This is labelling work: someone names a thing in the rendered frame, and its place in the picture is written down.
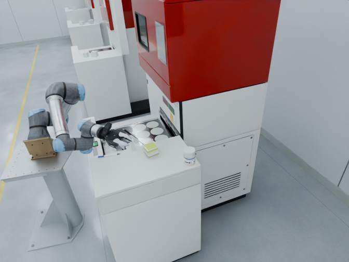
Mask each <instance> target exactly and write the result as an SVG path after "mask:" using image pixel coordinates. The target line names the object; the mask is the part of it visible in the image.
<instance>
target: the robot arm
mask: <svg viewBox="0 0 349 262"><path fill-rule="evenodd" d="M45 99H46V102H47V104H48V105H49V109H50V111H46V110H45V109H34V110H31V111H29V112H28V119H29V130H30V131H29V135H28V140H30V139H37V138H43V137H51V136H50V134H49V132H48V130H47V126H53V128H54V132H55V137H56V139H54V140H53V142H52V145H53V150H54V151H56V152H64V151H77V150H79V151H80V153H82V154H89V153H91V152H92V148H93V140H94V137H96V138H99V139H102V140H103V141H105V140H106V142H107V143H108V145H109V146H110V147H113V148H116V147H118V146H120V147H121V148H122V149H124V148H125V147H124V146H129V144H128V143H126V142H123V141H121V139H122V140H123V139H125V140H126V141H127V142H129V141H131V142H132V140H131V138H130V137H129V136H128V135H127V134H126V133H125V132H124V131H122V130H120V129H116V130H115V129H111V127H112V123H110V122H107V123H106V124H105V126H104V127H103V126H101V125H99V124H96V123H93V122H91V121H87V120H81V121H80V122H79V123H78V125H77V128H78V130H79V131H80V132H81V136H80V137H79V138H70V134H69V130H68V125H67V124H68V120H69V115H68V112H69V111H70V109H71V107H72V106H73V105H74V104H77V103H78V102H79V101H84V99H85V88H84V86H83V84H80V83H69V82H54V83H52V84H51V85H50V86H49V87H48V88H47V90H46V94H45ZM110 129H111V130H110ZM111 145H112V146H111Z"/></svg>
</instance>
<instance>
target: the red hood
mask: <svg viewBox="0 0 349 262"><path fill-rule="evenodd" d="M280 3H281V0H131V4H132V12H133V20H134V25H135V33H136V40H137V48H138V56H139V64H140V66H141V67H142V68H143V70H144V71H145V72H146V73H147V74H148V76H149V77H150V78H151V79H152V80H153V82H154V83H155V84H156V85H157V86H158V88H159V89H160V90H161V91H162V92H163V93H164V95H165V96H166V97H167V98H168V99H169V101H170V102H171V103H174V102H178V101H183V100H188V99H192V98H197V97H201V96H206V95H211V94H215V93H219V92H223V91H227V90H232V89H236V88H241V87H245V86H250V85H254V84H259V83H264V82H268V79H269V72H270V66H271V60H272V53H273V47H274V40H275V34H276V28H277V21H278V15H279V9H280Z"/></svg>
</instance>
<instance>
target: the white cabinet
mask: <svg viewBox="0 0 349 262"><path fill-rule="evenodd" d="M201 189H202V183H201V182H200V183H198V184H195V185H192V186H189V187H186V188H183V189H180V190H176V191H173V192H170V193H167V194H164V195H161V196H158V197H155V198H152V199H149V200H146V201H143V202H140V203H137V204H134V205H131V206H127V207H124V208H121V209H118V210H115V211H112V212H109V213H106V214H103V215H101V218H102V221H103V224H104V227H105V230H106V233H107V235H108V239H109V242H110V245H111V248H112V251H113V254H114V257H115V260H116V262H174V261H177V260H179V259H182V258H185V257H187V256H190V255H192V254H194V253H197V252H198V251H199V250H200V245H201Z"/></svg>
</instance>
